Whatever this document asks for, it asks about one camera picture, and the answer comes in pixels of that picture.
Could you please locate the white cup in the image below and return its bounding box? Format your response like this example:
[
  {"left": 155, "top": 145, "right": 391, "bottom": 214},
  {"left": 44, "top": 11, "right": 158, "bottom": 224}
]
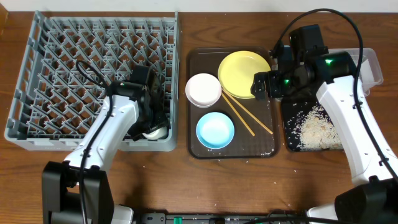
[{"left": 142, "top": 127, "right": 168, "bottom": 141}]

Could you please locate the rice food waste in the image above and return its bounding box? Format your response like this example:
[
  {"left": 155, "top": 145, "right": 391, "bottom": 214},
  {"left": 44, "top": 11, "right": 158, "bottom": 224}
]
[{"left": 287, "top": 104, "right": 345, "bottom": 151}]

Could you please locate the light blue bowl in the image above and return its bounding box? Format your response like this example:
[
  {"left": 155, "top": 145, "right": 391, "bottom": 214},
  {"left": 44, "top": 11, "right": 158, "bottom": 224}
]
[{"left": 195, "top": 112, "right": 235, "bottom": 150}]

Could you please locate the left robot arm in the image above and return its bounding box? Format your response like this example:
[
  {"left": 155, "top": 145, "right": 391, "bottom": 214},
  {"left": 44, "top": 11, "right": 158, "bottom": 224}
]
[{"left": 42, "top": 65, "right": 169, "bottom": 223}]

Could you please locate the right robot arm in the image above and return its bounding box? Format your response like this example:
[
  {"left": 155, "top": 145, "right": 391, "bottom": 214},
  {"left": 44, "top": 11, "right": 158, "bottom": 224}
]
[{"left": 251, "top": 25, "right": 397, "bottom": 223}]

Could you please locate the black waste tray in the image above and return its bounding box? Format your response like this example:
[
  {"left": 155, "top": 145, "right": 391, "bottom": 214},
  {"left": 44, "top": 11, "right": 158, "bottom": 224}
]
[{"left": 281, "top": 93, "right": 345, "bottom": 152}]

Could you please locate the grey dishwasher rack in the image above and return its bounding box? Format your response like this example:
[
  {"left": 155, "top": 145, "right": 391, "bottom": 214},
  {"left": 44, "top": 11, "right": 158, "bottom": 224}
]
[{"left": 4, "top": 12, "right": 180, "bottom": 152}]

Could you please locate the yellow plate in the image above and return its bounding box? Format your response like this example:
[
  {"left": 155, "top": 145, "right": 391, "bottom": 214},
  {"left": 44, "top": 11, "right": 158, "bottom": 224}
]
[{"left": 218, "top": 50, "right": 271, "bottom": 99}]

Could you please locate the dark brown serving tray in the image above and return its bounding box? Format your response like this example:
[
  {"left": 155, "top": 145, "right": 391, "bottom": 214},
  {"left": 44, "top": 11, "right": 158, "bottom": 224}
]
[{"left": 186, "top": 47, "right": 280, "bottom": 159}]

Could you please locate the upper wooden chopstick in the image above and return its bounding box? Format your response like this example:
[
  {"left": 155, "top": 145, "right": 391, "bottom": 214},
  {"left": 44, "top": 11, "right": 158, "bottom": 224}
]
[{"left": 223, "top": 88, "right": 274, "bottom": 134}]

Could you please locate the wooden chopstick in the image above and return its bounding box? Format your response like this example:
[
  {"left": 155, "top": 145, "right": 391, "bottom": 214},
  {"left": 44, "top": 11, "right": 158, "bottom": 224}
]
[
  {"left": 221, "top": 93, "right": 255, "bottom": 136},
  {"left": 223, "top": 88, "right": 274, "bottom": 134}
]

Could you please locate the lower wooden chopstick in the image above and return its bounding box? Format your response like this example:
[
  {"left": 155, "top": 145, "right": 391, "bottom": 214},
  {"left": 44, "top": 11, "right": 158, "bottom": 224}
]
[{"left": 221, "top": 93, "right": 255, "bottom": 136}]

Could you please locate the pink white bowl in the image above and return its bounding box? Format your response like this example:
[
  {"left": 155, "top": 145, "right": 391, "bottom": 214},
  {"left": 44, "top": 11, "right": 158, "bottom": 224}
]
[{"left": 185, "top": 73, "right": 222, "bottom": 108}]

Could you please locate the clear plastic bin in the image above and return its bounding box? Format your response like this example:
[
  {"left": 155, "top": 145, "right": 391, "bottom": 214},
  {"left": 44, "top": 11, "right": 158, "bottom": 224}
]
[{"left": 329, "top": 48, "right": 384, "bottom": 96}]

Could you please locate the left black cable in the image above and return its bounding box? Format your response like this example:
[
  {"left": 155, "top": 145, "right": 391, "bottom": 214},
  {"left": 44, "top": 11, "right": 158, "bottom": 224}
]
[{"left": 75, "top": 60, "right": 114, "bottom": 224}]

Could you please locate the black cable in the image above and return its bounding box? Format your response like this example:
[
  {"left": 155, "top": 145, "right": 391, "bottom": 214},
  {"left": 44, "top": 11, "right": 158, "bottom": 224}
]
[
  {"left": 275, "top": 8, "right": 398, "bottom": 184},
  {"left": 75, "top": 60, "right": 114, "bottom": 224}
]

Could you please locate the right black cable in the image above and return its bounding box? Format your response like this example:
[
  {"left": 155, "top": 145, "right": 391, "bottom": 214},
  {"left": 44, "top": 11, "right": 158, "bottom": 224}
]
[{"left": 275, "top": 8, "right": 398, "bottom": 184}]

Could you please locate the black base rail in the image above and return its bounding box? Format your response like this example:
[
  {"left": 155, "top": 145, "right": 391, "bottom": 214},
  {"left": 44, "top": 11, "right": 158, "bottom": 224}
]
[{"left": 132, "top": 213, "right": 294, "bottom": 224}]

